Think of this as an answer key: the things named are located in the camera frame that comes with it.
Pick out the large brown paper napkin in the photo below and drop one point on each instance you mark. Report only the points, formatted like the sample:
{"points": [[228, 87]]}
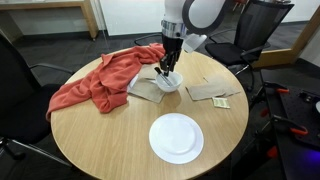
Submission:
{"points": [[146, 90]]}

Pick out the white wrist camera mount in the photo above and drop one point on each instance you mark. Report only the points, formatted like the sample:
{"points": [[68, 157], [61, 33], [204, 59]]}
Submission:
{"points": [[193, 42]]}

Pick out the white ceramic bowl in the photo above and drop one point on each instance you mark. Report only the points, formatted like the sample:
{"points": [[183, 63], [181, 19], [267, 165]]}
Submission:
{"points": [[175, 83]]}

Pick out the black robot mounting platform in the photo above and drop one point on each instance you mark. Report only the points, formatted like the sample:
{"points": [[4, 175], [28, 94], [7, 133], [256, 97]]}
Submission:
{"points": [[300, 113]]}

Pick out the white paper sheet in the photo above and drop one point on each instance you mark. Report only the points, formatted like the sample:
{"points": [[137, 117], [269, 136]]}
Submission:
{"points": [[132, 84]]}

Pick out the yellowish condiment packet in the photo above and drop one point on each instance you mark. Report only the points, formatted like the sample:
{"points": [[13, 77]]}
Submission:
{"points": [[220, 103]]}

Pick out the light wooden table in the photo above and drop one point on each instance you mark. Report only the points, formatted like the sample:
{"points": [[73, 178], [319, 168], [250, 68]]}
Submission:
{"points": [[88, 16]]}

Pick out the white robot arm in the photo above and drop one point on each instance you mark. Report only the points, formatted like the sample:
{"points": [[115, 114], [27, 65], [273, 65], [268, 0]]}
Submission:
{"points": [[203, 13]]}

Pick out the small brown paper napkin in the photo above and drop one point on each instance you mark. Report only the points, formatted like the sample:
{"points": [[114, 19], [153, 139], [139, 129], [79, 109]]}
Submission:
{"points": [[148, 71]]}

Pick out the black and silver pen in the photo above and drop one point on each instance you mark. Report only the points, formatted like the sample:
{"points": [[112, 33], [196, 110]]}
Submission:
{"points": [[164, 78]]}

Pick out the white round plate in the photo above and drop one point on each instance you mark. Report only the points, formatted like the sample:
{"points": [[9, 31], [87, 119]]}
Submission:
{"points": [[176, 138]]}

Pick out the black mesh office chair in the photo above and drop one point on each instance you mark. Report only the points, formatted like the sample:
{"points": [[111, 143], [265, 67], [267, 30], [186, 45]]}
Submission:
{"points": [[146, 36], [260, 26], [16, 100]]}

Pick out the orange fleece cloth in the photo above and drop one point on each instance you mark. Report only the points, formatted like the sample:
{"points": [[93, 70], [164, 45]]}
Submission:
{"points": [[110, 76]]}

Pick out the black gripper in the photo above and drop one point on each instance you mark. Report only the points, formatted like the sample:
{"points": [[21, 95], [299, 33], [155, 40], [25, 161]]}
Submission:
{"points": [[172, 45]]}

